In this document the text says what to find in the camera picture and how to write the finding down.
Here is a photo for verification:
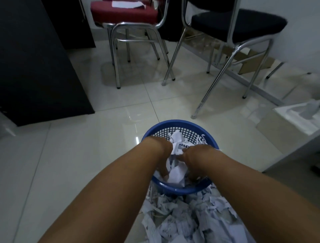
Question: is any person's left hand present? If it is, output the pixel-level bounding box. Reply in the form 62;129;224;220
149;136;173;182

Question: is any person's right hand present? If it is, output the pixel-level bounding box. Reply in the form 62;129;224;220
176;145;217;184

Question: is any torn white paper sheet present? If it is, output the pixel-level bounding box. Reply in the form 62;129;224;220
166;130;188;188

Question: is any person's left forearm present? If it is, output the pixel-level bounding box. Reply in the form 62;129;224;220
37;139;165;243

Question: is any person's right forearm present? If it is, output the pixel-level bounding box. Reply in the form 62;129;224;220
200;147;320;243

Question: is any paper scraps heap in basket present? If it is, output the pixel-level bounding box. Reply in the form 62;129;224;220
153;130;208;189

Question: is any blue plastic mesh basket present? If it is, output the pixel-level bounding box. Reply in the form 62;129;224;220
141;120;220;196

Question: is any pile of torn printed paper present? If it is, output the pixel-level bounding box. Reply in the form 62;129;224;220
140;181;250;243

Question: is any brown cardboard box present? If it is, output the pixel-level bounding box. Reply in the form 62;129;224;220
220;46;275;75

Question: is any white tissue box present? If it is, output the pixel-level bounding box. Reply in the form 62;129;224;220
272;99;320;136

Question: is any dark blue cushioned chrome chair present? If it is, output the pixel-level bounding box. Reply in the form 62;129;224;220
162;0;288;119

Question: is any red cushioned chrome chair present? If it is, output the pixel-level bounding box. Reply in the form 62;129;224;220
79;0;176;89

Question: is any white paper on seat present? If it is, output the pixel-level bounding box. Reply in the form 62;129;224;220
111;1;146;10

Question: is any black cabinet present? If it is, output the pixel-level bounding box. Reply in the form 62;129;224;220
0;0;96;127

